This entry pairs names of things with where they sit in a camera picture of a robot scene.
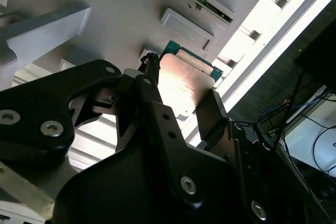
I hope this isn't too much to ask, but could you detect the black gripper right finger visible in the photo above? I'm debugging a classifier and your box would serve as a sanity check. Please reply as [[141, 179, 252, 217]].
[[194, 89, 333, 224]]

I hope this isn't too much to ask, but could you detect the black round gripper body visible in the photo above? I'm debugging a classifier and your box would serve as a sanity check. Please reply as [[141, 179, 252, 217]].
[[51, 140, 250, 224]]

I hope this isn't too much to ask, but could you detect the silver green CPU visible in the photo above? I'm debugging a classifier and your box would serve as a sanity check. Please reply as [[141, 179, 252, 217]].
[[157, 39, 224, 113]]

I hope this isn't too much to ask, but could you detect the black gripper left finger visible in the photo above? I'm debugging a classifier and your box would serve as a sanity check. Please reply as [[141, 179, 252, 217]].
[[0, 53, 207, 208]]

